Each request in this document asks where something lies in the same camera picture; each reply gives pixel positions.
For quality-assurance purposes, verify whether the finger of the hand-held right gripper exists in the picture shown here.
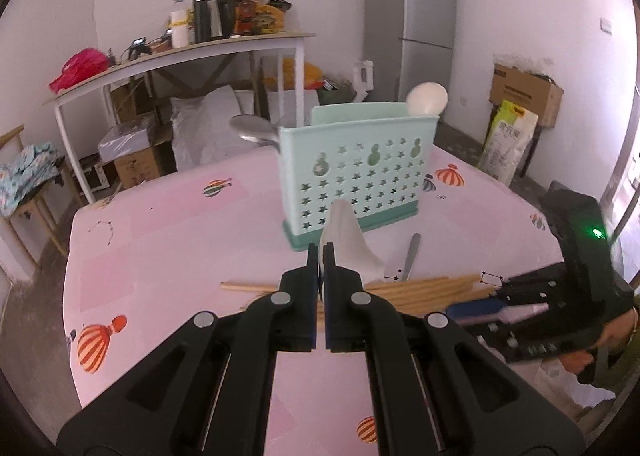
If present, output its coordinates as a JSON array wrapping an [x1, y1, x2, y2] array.
[[467, 316, 596, 364], [446, 262, 576, 321]]

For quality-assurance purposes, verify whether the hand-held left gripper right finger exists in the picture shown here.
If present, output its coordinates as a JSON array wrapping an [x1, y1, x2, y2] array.
[[322, 242, 586, 456]]

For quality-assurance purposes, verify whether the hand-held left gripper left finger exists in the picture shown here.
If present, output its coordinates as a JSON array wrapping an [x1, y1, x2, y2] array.
[[56, 242, 321, 456]]

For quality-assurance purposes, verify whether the white ceramic spoon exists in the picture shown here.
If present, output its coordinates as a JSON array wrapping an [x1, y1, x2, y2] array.
[[456, 303, 550, 328], [319, 199, 387, 283], [405, 81, 449, 116]]

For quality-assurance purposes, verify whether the bundle of wooden chopsticks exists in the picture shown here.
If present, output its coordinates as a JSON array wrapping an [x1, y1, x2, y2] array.
[[220, 273, 506, 317]]

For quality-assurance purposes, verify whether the metal spoon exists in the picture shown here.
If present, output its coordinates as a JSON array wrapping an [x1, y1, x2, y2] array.
[[396, 233, 422, 283], [229, 114, 282, 153]]

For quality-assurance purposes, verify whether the mint green utensil holder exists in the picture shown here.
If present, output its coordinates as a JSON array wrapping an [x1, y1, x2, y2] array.
[[277, 102, 441, 253]]

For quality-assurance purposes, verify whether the person's right forearm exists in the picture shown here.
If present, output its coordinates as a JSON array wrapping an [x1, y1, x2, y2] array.
[[597, 336, 640, 392]]

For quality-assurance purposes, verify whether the person's right hand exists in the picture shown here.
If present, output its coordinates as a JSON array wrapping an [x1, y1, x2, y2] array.
[[557, 308, 640, 373]]

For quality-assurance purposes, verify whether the yellow and white rice bag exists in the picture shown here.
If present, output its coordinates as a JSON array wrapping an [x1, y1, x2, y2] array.
[[477, 99, 540, 188]]

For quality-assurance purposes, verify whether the pink balloon print tablecloth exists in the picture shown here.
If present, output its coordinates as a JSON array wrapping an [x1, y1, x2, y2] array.
[[62, 141, 566, 456]]

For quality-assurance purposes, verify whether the open cardboard box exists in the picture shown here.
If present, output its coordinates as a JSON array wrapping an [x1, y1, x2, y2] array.
[[489, 63, 564, 128]]

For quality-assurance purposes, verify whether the white sack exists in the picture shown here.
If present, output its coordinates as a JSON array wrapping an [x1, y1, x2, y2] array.
[[169, 85, 281, 172]]

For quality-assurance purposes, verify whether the small cardboard box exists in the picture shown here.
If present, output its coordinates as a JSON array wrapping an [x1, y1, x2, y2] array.
[[114, 143, 168, 189]]

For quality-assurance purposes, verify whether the white plastic jug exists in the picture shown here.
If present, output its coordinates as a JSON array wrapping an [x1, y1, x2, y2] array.
[[353, 59, 376, 103]]

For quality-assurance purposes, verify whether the yellow plastic bag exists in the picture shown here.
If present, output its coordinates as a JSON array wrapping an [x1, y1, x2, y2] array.
[[265, 57, 323, 92]]

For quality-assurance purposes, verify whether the plastic wrapped white box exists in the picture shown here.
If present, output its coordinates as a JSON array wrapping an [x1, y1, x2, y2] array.
[[97, 118, 158, 164]]

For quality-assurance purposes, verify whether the brown cardboard box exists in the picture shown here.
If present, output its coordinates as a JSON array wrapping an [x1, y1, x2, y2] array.
[[110, 81, 153, 124]]

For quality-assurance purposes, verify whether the white-legged side table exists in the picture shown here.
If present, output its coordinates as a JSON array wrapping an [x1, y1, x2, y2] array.
[[42, 31, 317, 207]]

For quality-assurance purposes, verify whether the wooden chair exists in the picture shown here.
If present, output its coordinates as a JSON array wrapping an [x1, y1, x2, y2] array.
[[0, 123, 83, 269]]

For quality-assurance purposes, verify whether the yellow snack bag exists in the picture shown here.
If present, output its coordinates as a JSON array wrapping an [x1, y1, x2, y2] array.
[[254, 0, 293, 34]]

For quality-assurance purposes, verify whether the grey refrigerator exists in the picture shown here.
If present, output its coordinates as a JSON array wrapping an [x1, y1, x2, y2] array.
[[362, 0, 458, 124]]

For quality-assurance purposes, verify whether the brown sauce bottle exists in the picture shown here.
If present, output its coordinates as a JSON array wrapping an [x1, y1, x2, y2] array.
[[235, 0, 257, 36]]

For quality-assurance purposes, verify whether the black thermos flask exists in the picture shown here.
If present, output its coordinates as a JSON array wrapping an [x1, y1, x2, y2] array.
[[193, 0, 211, 43]]

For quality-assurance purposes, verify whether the white plastic bottle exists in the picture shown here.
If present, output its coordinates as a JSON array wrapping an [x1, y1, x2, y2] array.
[[170, 0, 190, 49]]

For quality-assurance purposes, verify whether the light blue patterned cloth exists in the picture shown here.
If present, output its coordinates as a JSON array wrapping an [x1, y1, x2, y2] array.
[[0, 142, 63, 217]]

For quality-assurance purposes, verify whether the red plastic bag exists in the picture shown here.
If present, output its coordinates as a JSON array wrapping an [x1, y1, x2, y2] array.
[[48, 48, 111, 93]]

